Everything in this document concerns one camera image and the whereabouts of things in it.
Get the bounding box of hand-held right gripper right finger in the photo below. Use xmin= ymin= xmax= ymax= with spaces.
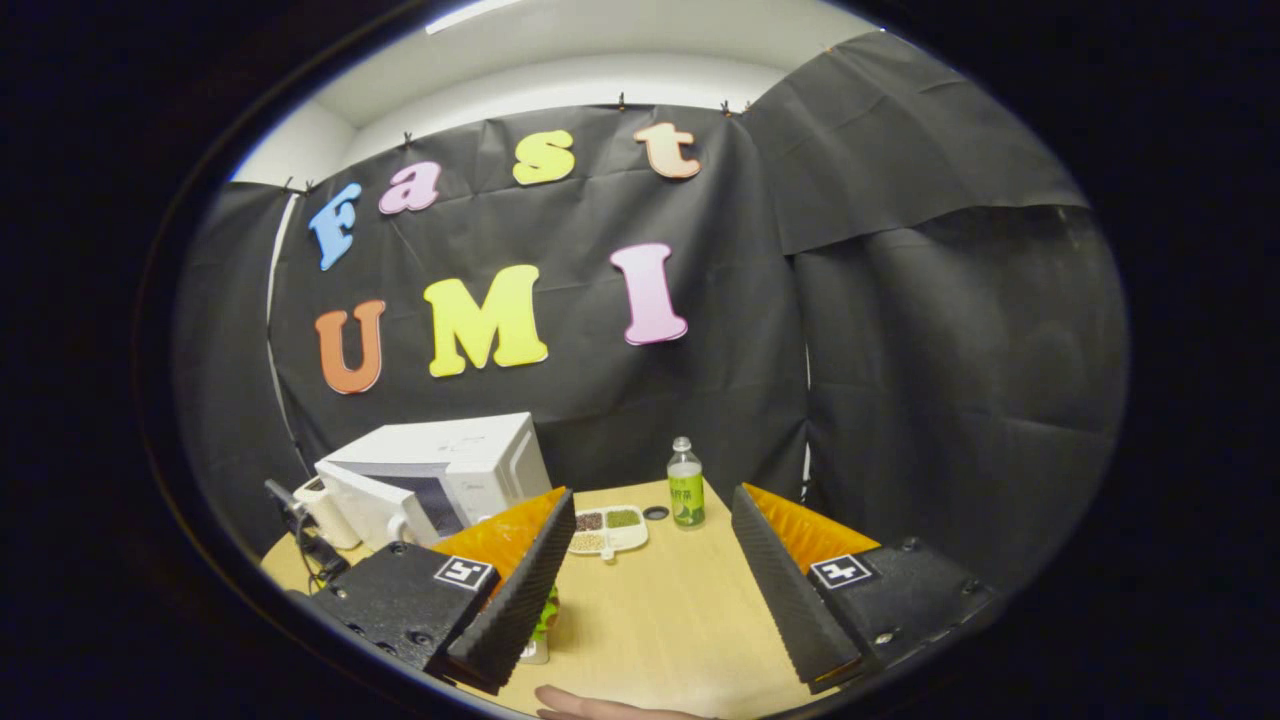
xmin=730 ymin=483 xmax=1001 ymax=696

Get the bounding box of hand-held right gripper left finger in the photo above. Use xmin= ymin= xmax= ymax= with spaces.
xmin=290 ymin=487 xmax=578 ymax=698

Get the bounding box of white microwave oven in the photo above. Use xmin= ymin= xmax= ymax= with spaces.
xmin=313 ymin=412 xmax=554 ymax=553

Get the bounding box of white divided bean dish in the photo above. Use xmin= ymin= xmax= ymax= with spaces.
xmin=567 ymin=505 xmax=651 ymax=561

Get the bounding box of green tea bottle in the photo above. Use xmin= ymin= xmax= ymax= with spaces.
xmin=667 ymin=436 xmax=707 ymax=529

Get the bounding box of white toaster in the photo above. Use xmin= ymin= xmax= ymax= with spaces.
xmin=293 ymin=477 xmax=361 ymax=551

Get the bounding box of black backdrop cloth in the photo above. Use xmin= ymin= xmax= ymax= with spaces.
xmin=170 ymin=28 xmax=1131 ymax=601

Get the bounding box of large ceiling light panel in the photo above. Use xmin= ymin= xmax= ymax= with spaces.
xmin=425 ymin=0 xmax=523 ymax=36

